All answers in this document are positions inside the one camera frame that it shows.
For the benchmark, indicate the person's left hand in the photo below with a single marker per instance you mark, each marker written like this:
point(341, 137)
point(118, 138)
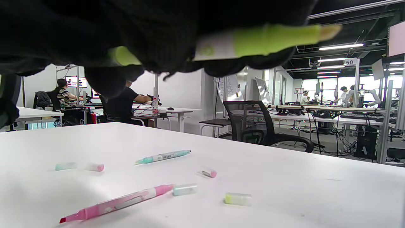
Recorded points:
point(8, 104)

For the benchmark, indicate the person's right hand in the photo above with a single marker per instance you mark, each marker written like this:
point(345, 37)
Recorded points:
point(158, 25)

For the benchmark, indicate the pink highlighter cap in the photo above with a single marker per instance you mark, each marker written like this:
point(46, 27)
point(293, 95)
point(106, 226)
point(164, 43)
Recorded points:
point(95, 167)
point(208, 173)

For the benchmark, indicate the green double-ended highlighter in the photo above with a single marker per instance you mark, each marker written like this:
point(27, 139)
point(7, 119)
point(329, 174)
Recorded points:
point(269, 39)

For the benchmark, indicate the teal double-ended highlighter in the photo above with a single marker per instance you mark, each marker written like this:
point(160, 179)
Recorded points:
point(163, 156)

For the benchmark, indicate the pink double-ended highlighter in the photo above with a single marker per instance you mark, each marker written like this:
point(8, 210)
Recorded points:
point(120, 202)

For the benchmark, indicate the green highlighter cap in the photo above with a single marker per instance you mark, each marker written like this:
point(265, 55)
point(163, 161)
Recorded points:
point(238, 199)

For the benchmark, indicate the white side table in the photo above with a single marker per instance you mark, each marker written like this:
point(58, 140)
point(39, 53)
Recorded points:
point(34, 113)

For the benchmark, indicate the black backpack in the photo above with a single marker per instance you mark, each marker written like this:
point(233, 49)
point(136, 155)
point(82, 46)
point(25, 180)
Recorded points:
point(42, 99)

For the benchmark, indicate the white framed partition panel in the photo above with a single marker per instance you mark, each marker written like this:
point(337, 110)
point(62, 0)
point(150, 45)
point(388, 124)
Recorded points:
point(155, 91)

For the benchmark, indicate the computer monitor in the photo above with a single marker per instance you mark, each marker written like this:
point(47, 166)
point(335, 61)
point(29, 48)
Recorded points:
point(96, 93)
point(76, 81)

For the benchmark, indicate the clear water bottle red label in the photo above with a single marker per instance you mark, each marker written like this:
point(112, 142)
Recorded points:
point(155, 107)

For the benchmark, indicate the tilted whiteboard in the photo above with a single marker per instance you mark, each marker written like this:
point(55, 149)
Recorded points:
point(229, 87)

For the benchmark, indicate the white cart with brown top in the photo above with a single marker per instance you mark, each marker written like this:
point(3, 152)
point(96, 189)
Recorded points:
point(215, 122)

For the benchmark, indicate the black mesh office chair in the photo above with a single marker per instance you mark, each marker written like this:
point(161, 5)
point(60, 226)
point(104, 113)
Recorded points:
point(253, 126)

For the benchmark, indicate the long white office desk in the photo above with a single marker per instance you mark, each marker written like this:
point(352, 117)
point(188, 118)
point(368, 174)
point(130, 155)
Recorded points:
point(316, 117)

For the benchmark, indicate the group of ceiling lights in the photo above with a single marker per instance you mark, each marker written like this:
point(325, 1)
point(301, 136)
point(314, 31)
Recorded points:
point(340, 47)

